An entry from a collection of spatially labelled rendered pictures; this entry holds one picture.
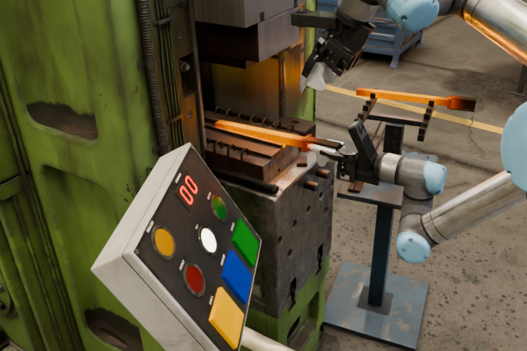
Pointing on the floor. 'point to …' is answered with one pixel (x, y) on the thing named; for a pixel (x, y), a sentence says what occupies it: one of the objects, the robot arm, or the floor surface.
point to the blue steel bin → (390, 42)
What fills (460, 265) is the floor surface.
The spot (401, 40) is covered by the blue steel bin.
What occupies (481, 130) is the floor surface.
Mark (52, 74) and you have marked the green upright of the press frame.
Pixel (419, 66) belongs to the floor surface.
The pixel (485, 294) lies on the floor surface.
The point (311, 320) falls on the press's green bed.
